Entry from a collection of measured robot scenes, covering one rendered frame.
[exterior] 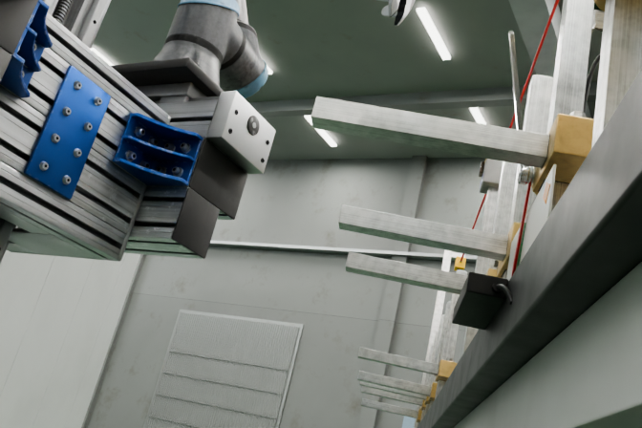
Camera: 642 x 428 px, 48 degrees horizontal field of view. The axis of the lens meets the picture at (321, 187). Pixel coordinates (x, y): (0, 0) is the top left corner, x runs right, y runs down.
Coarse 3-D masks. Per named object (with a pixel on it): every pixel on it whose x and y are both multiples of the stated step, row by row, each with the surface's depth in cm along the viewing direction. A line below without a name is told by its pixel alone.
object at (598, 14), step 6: (594, 12) 94; (600, 12) 94; (594, 18) 94; (600, 18) 95; (594, 24) 94; (600, 24) 96; (600, 30) 98; (594, 60) 94; (594, 66) 93; (588, 78) 92; (588, 84) 92; (588, 90) 92
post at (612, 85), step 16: (608, 0) 68; (624, 0) 65; (640, 0) 65; (608, 16) 66; (624, 16) 64; (640, 16) 64; (608, 32) 65; (624, 32) 64; (640, 32) 63; (608, 48) 64; (624, 48) 63; (640, 48) 63; (608, 64) 63; (624, 64) 62; (640, 64) 62; (608, 80) 62; (624, 80) 62; (608, 96) 61; (608, 112) 61; (592, 144) 63
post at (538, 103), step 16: (544, 80) 119; (528, 96) 120; (544, 96) 118; (528, 112) 117; (544, 112) 117; (528, 128) 116; (544, 128) 116; (512, 208) 113; (528, 208) 110; (512, 224) 110
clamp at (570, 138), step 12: (564, 120) 80; (576, 120) 80; (588, 120) 80; (552, 132) 82; (564, 132) 80; (576, 132) 80; (588, 132) 79; (552, 144) 80; (564, 144) 79; (576, 144) 79; (588, 144) 79; (552, 156) 80; (564, 156) 79; (576, 156) 79; (540, 168) 86; (564, 168) 82; (576, 168) 81; (540, 180) 86; (564, 180) 84
